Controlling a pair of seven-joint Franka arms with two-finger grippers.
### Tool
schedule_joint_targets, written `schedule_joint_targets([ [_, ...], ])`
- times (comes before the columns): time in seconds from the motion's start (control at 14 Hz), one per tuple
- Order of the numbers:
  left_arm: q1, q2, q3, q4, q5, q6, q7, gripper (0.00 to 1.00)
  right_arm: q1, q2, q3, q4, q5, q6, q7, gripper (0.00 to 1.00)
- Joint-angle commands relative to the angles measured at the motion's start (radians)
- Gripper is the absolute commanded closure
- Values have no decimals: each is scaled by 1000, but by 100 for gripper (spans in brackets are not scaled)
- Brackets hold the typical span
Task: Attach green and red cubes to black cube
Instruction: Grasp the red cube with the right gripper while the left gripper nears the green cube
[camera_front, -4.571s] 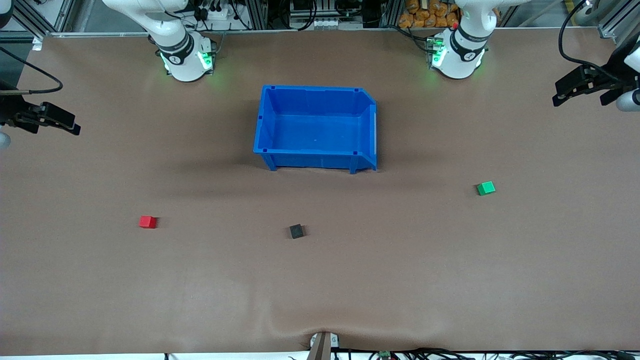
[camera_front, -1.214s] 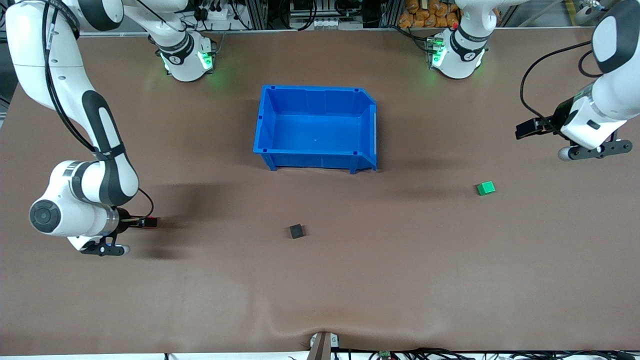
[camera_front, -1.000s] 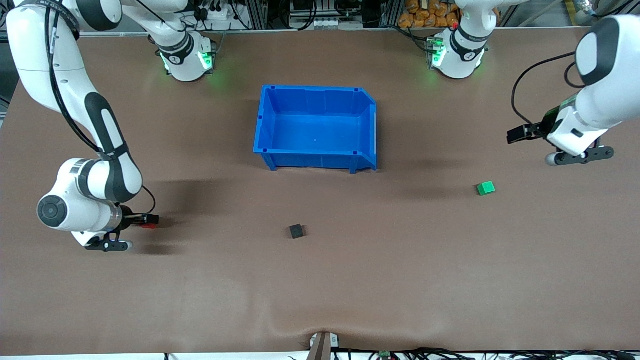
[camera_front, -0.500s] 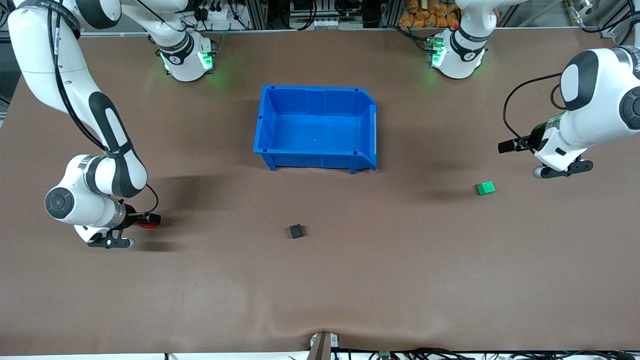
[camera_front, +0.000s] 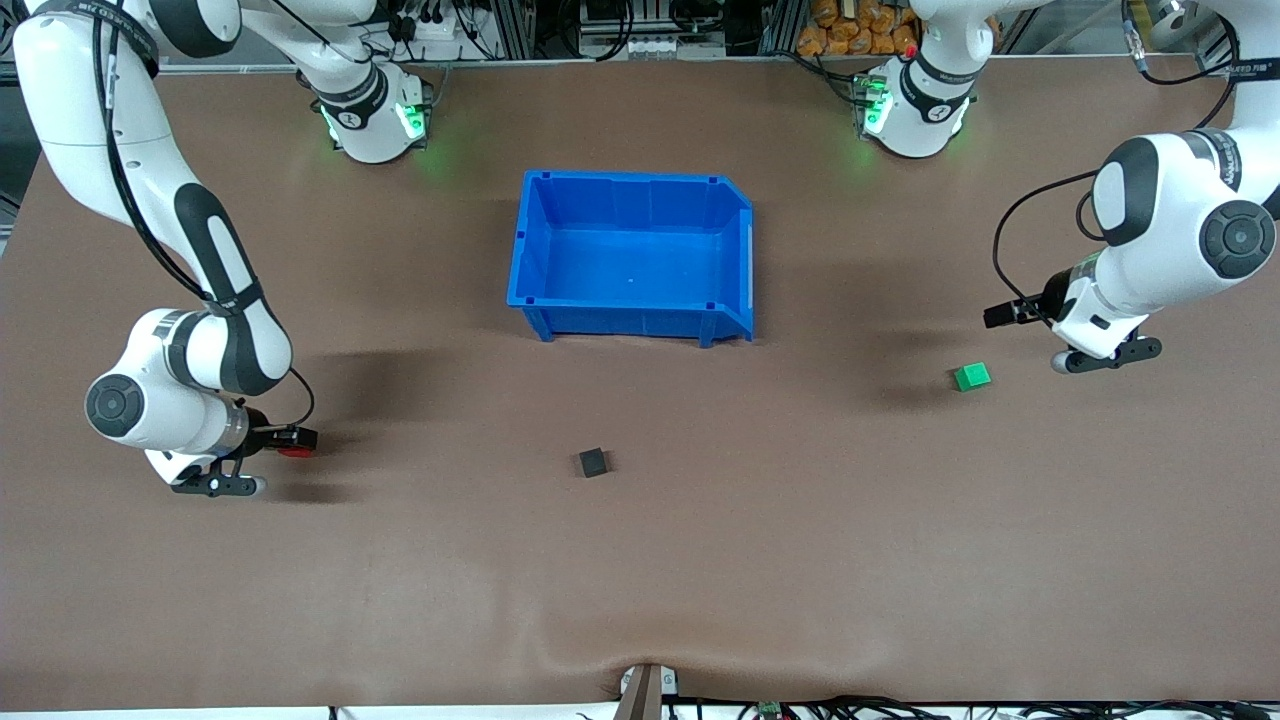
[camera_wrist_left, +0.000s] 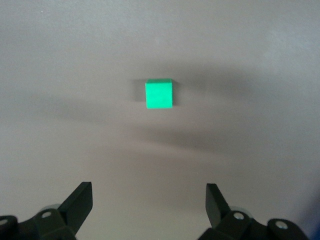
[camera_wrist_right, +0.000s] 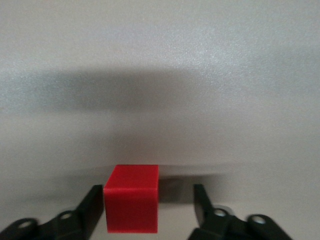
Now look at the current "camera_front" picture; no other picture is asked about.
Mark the white power strip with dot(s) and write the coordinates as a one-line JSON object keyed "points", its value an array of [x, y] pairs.
{"points": [[435, 28]]}

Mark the white terminal block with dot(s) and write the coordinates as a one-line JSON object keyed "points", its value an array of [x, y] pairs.
{"points": [[652, 47]]}

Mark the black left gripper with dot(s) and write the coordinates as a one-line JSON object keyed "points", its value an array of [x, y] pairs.
{"points": [[1033, 305]]}

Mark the small green circuit board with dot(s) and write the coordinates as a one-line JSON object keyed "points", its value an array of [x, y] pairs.
{"points": [[770, 711]]}

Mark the black cube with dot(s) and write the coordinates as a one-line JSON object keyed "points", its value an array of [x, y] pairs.
{"points": [[592, 463]]}

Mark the orange snack bag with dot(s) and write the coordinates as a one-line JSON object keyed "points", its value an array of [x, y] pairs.
{"points": [[850, 35]]}

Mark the aluminium camera post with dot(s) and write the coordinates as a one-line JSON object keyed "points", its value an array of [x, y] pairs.
{"points": [[645, 695]]}

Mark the green cube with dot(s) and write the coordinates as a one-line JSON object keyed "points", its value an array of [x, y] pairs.
{"points": [[972, 378]]}

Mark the blue plastic bin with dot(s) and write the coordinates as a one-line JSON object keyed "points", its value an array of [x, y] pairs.
{"points": [[630, 260]]}

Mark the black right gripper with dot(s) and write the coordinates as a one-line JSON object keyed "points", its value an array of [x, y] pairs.
{"points": [[262, 436]]}

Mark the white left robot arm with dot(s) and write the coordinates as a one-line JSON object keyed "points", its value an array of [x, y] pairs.
{"points": [[1170, 210]]}

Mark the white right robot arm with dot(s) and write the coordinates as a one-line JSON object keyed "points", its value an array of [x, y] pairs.
{"points": [[80, 100]]}

